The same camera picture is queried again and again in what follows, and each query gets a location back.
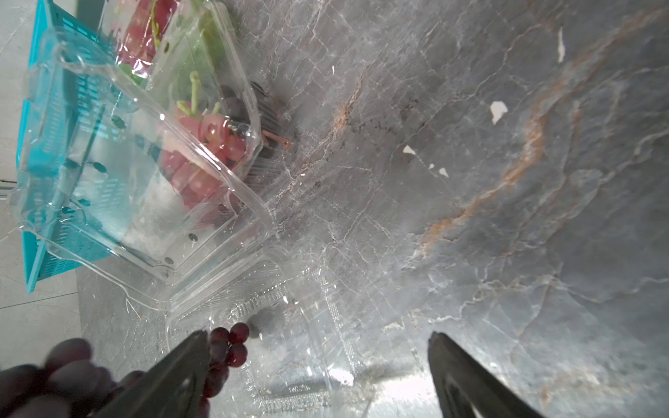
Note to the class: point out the red grape bunch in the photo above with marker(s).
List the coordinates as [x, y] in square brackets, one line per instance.
[143, 36]
[213, 134]

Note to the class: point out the green grape bunch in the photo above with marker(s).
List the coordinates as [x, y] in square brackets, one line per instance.
[170, 70]

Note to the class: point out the dark purple grape bunch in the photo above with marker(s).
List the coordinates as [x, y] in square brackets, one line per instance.
[69, 384]

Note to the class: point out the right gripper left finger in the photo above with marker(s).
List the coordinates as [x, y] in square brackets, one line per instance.
[171, 388]

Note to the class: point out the teal plastic basket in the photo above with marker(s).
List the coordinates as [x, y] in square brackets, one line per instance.
[72, 200]

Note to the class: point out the clear clamshell container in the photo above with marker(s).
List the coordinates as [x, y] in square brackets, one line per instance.
[169, 253]
[298, 365]
[199, 26]

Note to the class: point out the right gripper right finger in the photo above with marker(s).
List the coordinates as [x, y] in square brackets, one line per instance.
[465, 388]

